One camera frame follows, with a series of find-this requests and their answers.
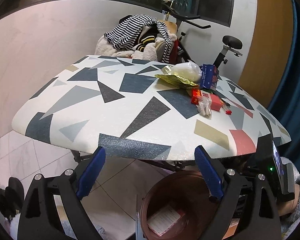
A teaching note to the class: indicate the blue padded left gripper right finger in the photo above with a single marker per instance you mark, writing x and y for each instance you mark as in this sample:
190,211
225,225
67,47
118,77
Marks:
259,218

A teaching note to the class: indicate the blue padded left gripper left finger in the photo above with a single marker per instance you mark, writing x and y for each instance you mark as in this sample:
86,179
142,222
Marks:
39,217

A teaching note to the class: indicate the pink framed card package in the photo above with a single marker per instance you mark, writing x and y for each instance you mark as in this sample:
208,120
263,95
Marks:
164,219

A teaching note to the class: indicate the grey fleece sleeve forearm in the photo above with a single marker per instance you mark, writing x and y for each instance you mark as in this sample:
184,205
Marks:
289,224

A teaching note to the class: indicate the brown round trash bin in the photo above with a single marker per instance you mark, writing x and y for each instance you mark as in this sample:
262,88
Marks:
185,190

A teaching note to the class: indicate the blue curtain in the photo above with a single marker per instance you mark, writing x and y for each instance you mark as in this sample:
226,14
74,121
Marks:
285,104

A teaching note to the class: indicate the small red capped tube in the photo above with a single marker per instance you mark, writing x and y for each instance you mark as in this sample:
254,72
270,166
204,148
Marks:
226,109

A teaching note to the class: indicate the crumpled clear wrapper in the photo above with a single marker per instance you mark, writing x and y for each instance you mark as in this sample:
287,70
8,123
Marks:
204,106

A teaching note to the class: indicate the patterned folding table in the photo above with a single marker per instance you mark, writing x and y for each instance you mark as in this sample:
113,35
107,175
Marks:
121,105

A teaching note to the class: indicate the wooden door panel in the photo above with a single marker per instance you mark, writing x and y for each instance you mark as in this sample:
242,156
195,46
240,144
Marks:
269,50

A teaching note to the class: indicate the blue milk carton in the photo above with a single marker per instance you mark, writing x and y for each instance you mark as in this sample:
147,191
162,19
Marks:
209,77

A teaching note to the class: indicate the clear plastic bag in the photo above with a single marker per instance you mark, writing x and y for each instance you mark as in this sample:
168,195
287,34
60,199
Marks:
188,70

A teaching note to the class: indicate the black exercise bike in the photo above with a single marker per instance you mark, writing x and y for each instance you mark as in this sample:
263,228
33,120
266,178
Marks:
198,43

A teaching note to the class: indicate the gold foil wrapper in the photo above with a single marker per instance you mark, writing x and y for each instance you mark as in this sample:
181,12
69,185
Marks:
175,80

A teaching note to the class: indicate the cream fleece blanket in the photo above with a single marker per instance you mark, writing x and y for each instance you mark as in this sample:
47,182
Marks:
105,48

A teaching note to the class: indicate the wooden chair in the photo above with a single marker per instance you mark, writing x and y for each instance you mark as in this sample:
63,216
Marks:
172,27

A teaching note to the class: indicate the striped black white shirt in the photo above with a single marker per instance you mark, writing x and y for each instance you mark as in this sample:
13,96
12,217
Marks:
135,30

